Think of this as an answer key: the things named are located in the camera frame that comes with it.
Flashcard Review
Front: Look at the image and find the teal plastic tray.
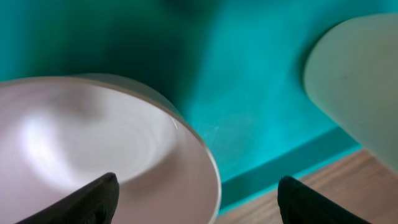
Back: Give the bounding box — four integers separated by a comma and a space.
1, 0, 397, 213

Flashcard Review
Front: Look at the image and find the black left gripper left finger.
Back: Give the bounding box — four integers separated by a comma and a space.
16, 172, 119, 224

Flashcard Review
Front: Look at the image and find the white paper cup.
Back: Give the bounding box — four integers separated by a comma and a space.
303, 13, 397, 172

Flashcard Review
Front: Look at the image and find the pinkish small bowl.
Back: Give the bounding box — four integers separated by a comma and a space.
1, 74, 221, 223

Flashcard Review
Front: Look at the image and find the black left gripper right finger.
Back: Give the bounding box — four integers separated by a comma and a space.
277, 176, 370, 224

